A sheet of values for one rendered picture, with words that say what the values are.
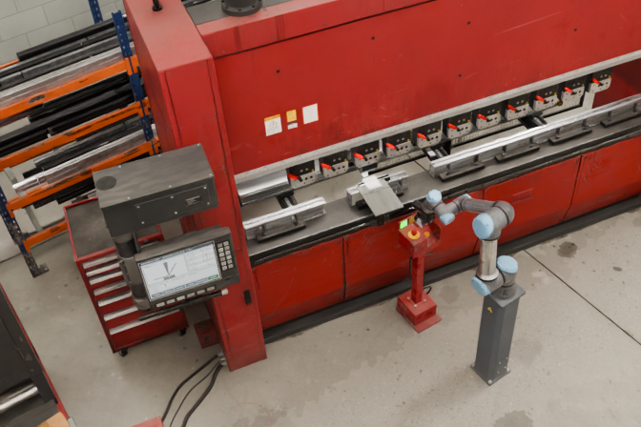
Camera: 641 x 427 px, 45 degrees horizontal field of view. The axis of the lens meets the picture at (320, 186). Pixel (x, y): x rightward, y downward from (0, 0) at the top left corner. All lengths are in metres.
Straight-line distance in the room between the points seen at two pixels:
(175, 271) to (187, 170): 0.53
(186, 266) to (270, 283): 1.12
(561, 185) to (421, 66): 1.59
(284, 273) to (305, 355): 0.65
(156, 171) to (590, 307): 3.15
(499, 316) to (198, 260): 1.75
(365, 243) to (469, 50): 1.33
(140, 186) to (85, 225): 1.38
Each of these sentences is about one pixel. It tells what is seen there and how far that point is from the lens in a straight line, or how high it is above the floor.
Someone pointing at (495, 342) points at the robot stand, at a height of 0.41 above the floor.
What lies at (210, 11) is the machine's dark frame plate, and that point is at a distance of 3.85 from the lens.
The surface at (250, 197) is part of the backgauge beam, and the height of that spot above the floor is 0.94.
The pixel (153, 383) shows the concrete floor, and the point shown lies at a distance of 5.19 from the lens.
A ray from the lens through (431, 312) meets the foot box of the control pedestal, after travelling 5.25.
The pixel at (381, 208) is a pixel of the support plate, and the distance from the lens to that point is 4.55.
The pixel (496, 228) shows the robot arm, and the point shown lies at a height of 1.37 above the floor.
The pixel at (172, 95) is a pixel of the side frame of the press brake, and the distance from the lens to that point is 3.58.
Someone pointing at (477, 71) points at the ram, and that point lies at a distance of 4.55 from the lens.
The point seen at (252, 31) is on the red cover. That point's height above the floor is 2.25.
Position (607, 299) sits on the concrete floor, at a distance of 5.58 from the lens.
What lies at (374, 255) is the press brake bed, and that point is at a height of 0.50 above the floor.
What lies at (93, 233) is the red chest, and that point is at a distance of 4.73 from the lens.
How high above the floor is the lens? 4.20
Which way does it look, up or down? 43 degrees down
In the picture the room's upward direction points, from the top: 5 degrees counter-clockwise
